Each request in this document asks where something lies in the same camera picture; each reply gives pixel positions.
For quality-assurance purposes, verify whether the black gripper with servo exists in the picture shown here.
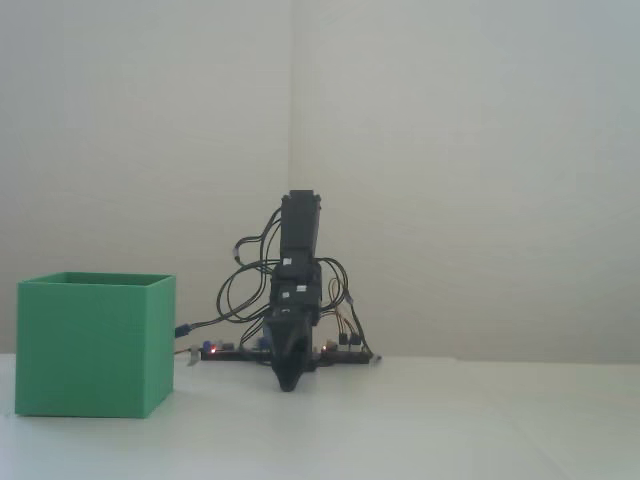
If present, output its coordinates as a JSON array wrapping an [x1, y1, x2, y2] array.
[[267, 264, 323, 394]]

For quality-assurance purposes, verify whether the green open bin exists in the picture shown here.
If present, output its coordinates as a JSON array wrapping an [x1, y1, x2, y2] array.
[[14, 271, 178, 419]]

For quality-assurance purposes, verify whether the circuit board with jumper sockets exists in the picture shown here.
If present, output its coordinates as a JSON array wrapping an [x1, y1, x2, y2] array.
[[319, 337, 374, 365]]

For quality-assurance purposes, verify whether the black electronics base board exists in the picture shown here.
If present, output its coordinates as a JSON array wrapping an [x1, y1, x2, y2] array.
[[198, 337, 275, 363]]

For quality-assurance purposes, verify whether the coloured jumper wire bundle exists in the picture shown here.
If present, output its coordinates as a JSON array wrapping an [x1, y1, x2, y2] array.
[[327, 276, 367, 347]]

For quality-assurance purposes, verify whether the black looped servo cable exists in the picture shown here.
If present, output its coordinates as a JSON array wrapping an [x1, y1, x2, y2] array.
[[215, 205, 284, 325]]

